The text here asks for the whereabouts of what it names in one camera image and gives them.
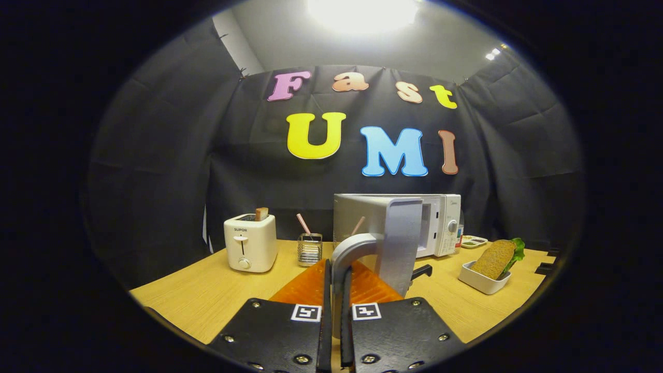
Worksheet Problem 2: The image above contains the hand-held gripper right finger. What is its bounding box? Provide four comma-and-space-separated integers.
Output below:
339, 262, 467, 373

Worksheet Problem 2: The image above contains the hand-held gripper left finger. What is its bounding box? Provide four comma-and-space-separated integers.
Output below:
207, 258, 332, 373

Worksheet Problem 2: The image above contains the white microwave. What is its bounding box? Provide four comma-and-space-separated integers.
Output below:
331, 193, 462, 340

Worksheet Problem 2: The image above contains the brown bread lettuce sandwich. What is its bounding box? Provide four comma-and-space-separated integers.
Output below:
469, 238, 525, 280

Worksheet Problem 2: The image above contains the white toaster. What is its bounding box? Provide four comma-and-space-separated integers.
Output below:
224, 213, 278, 274

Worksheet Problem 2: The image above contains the white rectangular dish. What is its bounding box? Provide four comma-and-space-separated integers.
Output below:
458, 261, 512, 295

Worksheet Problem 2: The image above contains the large ceiling light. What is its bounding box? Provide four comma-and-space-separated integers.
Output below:
308, 0, 420, 34

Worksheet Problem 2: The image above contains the wire mesh holder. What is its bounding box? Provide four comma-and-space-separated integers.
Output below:
297, 233, 323, 267

